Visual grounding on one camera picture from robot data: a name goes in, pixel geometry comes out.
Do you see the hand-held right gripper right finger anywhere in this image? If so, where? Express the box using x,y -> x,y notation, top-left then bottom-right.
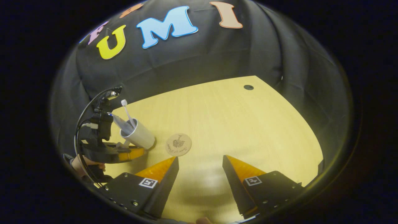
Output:
222,155 -> 304,219

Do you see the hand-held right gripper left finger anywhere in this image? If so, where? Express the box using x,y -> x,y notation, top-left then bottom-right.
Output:
100,156 -> 180,219

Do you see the white cup with wooden handle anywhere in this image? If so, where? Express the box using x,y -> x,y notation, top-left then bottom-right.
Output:
120,118 -> 156,150

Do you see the white toothpaste tube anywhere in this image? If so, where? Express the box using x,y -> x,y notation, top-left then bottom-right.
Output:
111,113 -> 134,135

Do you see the pale pink toothbrush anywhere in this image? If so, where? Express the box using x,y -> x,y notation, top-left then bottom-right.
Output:
121,99 -> 136,128

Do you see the round wooden coaster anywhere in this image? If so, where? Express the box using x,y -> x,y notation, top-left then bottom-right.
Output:
165,133 -> 192,157

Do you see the wooden desktop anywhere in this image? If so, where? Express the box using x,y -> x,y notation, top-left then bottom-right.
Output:
104,76 -> 324,223

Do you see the black backdrop cloth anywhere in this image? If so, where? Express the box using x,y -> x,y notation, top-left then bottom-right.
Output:
50,0 -> 353,193

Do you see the black cable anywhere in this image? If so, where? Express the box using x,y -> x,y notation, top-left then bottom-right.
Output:
74,88 -> 117,187

